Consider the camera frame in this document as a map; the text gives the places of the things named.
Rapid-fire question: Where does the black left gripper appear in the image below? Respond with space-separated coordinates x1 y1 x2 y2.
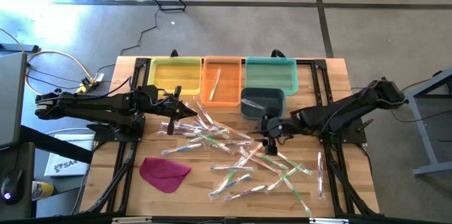
143 85 198 136

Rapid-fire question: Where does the blue toothbrush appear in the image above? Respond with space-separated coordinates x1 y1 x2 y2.
208 164 254 172
241 98 266 111
208 172 252 200
160 141 205 157

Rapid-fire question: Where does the orange toothbrush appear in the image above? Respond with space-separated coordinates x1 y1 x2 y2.
239 141 265 167
213 120 253 141
239 147 283 175

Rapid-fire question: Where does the dark green plastic basket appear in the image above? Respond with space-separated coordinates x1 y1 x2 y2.
239 87 286 119

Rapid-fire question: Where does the yellow plastic bin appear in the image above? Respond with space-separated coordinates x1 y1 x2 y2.
146 57 203 97

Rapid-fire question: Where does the orange plastic bin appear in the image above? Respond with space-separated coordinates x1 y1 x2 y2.
200 56 244 108

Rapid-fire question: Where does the teal plastic bin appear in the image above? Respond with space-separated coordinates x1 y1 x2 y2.
244 56 300 97

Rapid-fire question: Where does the magenta cloth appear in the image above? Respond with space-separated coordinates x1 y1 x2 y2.
138 156 192 194

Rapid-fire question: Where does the silver aluminium bar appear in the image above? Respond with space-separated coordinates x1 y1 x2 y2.
112 216 153 224
309 218 350 224

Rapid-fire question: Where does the white printed box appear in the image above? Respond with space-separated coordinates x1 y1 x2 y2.
44 134 95 178

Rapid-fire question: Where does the yellow can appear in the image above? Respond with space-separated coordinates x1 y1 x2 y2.
31 180 55 201

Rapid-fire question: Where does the grey laptop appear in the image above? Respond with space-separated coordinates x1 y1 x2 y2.
0 52 28 149

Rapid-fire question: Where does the black metal bar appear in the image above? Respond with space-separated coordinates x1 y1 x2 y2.
0 42 40 54

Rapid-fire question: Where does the black computer mouse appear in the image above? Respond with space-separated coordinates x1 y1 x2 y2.
0 169 24 206

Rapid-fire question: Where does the black fan power cable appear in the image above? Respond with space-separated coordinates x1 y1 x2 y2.
95 7 160 76

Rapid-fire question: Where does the yellow extension cable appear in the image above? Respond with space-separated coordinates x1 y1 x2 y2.
24 49 96 100

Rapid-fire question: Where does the grey metal table frame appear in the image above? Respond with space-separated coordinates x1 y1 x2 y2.
409 67 452 178

